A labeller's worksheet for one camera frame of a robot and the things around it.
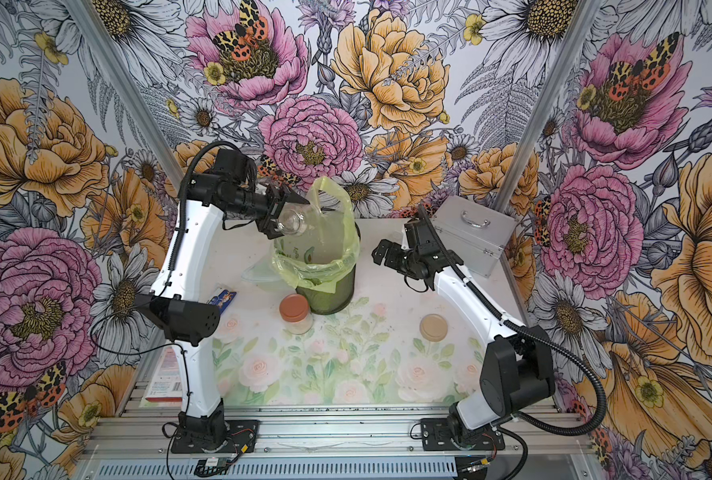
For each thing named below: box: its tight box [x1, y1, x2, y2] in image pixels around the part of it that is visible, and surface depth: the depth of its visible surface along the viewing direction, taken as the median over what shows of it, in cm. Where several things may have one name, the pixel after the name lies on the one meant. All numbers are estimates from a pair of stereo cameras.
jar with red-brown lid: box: [279, 293, 314, 335], surface depth 87 cm
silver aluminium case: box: [430, 196, 518, 277], surface depth 103 cm
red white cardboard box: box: [145, 346, 183, 403], surface depth 79 cm
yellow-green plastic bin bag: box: [272, 176, 360, 293], surface depth 79 cm
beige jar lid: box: [419, 314, 449, 343], surface depth 96 cm
